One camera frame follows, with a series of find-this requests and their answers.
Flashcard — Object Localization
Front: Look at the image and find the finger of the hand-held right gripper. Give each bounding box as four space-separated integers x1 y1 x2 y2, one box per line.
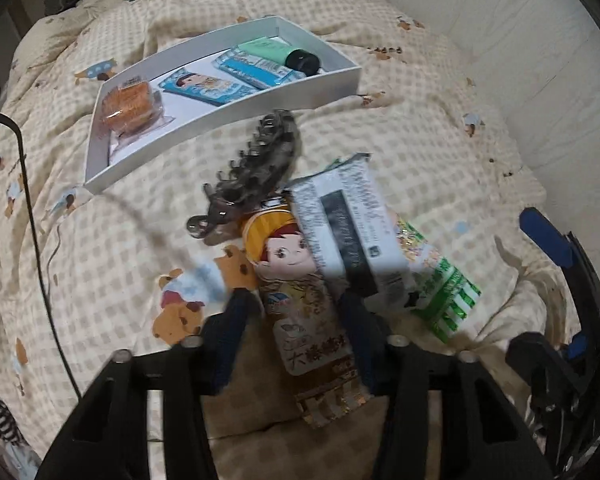
519 206 600 322
505 331 597 397

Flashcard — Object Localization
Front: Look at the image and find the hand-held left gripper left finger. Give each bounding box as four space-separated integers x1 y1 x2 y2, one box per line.
35 290 262 480

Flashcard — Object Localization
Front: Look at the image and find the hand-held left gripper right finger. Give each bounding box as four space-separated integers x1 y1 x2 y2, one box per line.
337 292 553 480

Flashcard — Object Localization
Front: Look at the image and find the yellow cartoon snack packet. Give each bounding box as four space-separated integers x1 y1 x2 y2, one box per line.
240 200 376 428

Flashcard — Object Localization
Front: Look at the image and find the white cardboard box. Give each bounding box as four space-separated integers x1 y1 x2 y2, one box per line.
83 16 362 194

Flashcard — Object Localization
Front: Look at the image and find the blue cartoon snack packet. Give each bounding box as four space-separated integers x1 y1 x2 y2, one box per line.
159 67 257 108

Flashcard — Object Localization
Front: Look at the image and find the orange pastry packet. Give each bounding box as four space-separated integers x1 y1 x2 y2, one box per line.
101 82 176 137

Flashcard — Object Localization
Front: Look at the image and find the green hand cream tube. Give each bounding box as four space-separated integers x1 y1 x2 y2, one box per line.
238 36 323 76

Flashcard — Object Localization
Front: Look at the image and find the green striped snack packet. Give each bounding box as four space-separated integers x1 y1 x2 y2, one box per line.
365 215 483 344

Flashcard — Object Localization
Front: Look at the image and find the grey white tissue packet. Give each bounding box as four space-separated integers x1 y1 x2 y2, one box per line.
285 152 419 307

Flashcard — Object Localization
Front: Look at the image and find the checked beige blanket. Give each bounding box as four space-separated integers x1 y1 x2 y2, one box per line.
0 0 581 480

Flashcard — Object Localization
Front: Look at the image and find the grey hair claw clip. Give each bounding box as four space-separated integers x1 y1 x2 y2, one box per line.
187 110 304 247

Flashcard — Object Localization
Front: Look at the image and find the cream bed sheet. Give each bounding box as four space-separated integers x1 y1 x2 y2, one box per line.
340 0 600 221

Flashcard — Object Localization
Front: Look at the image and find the black cable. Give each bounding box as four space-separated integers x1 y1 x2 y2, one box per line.
0 110 84 402

